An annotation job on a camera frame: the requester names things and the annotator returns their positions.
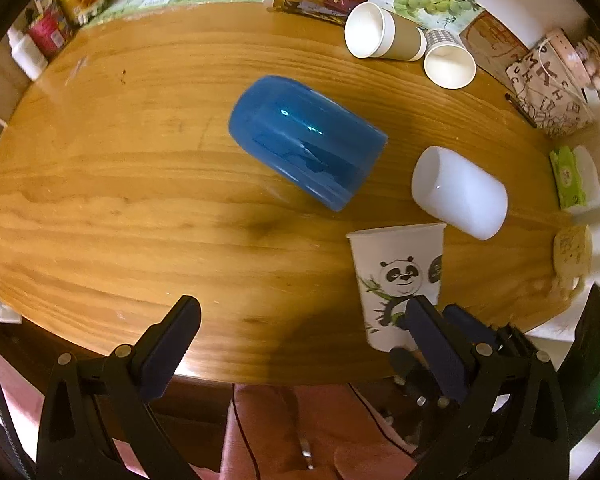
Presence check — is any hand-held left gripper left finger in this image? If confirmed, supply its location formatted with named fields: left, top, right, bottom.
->
left=36, top=295, right=202, bottom=480

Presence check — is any blue plastic cup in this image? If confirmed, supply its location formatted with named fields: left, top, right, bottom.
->
left=228, top=75, right=389, bottom=212

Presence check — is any panda print paper cup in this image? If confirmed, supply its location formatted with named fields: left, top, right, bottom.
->
left=346, top=222, right=447, bottom=353

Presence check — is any checkered paper cup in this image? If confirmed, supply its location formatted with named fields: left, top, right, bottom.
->
left=423, top=28, right=477, bottom=91

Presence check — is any pink round box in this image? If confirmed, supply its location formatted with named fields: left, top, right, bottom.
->
left=544, top=28, right=592, bottom=86

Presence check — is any letter print paper bag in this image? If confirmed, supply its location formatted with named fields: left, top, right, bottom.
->
left=505, top=45, right=595, bottom=138

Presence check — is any black cable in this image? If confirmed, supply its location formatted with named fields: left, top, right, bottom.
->
left=228, top=385, right=261, bottom=480

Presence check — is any green tissue pack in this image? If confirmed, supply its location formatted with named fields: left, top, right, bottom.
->
left=550, top=146, right=589, bottom=211

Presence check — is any white plastic bottle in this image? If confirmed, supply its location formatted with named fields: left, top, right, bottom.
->
left=7, top=27, right=49, bottom=81

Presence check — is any white plastic cup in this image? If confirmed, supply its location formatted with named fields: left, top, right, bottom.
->
left=411, top=145, right=509, bottom=241

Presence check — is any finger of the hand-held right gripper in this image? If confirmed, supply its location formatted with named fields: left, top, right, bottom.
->
left=442, top=304, right=537, bottom=361
left=389, top=345, right=453, bottom=413

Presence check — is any brown cardboard box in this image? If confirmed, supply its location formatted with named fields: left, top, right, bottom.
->
left=459, top=10, right=531, bottom=88

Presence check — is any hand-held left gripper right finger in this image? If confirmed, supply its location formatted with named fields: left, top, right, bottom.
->
left=404, top=296, right=571, bottom=480

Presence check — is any brown sleeve paper cup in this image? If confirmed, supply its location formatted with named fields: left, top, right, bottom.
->
left=343, top=1, right=428, bottom=62

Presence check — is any black pen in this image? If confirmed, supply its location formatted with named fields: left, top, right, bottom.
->
left=504, top=92, right=538, bottom=129

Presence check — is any red snack packet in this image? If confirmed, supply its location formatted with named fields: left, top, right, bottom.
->
left=27, top=7, right=73, bottom=59

